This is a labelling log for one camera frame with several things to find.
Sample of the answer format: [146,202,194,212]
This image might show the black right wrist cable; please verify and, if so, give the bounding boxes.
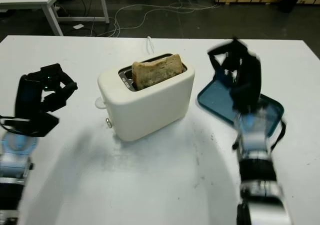
[232,119,287,151]

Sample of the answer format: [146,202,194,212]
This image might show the slice of brown bread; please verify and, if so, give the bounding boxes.
[131,54,183,90]

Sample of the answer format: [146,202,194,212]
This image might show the black waste bin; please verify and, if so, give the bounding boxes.
[277,0,304,13]

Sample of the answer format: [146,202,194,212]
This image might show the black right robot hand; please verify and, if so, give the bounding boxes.
[207,37,262,114]

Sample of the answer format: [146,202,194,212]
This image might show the blue plastic tray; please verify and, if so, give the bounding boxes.
[196,67,286,138]

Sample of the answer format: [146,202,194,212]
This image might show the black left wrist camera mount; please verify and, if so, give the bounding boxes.
[13,111,60,138]

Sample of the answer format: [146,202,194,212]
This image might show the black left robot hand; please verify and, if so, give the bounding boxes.
[14,63,78,122]

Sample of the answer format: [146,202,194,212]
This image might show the cream two-slot toaster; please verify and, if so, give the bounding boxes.
[94,52,196,142]

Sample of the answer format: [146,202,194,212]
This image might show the white floor cables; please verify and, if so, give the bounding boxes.
[92,0,221,37]

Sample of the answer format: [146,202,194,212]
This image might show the white toaster power cord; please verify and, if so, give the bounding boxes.
[145,36,156,55]

